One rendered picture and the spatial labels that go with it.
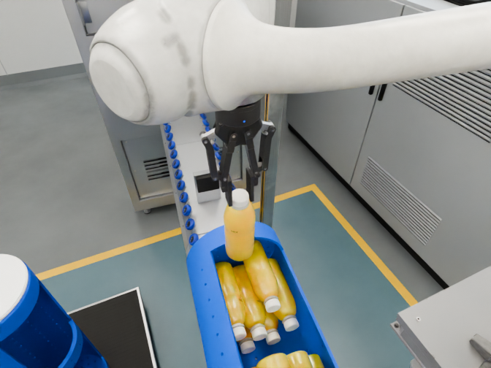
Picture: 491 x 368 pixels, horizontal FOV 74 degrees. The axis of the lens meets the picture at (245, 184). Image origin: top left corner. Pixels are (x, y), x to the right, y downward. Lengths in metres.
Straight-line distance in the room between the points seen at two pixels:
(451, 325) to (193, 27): 0.96
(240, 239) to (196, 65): 0.50
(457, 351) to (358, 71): 0.84
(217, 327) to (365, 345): 1.46
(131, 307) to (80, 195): 1.28
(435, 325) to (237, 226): 0.60
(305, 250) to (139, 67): 2.18
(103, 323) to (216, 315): 1.34
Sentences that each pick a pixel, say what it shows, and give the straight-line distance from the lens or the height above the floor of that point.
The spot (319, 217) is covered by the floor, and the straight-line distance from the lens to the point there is 2.61.
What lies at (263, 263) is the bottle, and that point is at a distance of 0.93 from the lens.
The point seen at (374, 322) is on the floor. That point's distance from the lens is 2.23.
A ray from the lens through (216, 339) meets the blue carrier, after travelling 0.80.
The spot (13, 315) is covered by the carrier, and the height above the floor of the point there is 1.01.
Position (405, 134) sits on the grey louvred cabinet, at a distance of 2.22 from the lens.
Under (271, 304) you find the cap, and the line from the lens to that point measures 0.89.
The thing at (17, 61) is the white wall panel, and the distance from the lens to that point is 5.09.
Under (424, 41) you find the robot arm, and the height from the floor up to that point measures 1.82.
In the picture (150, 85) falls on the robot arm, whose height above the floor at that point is 1.80.
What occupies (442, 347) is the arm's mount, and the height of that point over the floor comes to 1.07.
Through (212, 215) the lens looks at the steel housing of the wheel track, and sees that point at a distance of 1.33.
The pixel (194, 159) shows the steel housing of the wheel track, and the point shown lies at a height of 0.93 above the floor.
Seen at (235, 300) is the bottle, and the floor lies 1.14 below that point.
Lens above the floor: 1.92
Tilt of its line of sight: 43 degrees down
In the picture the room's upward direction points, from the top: straight up
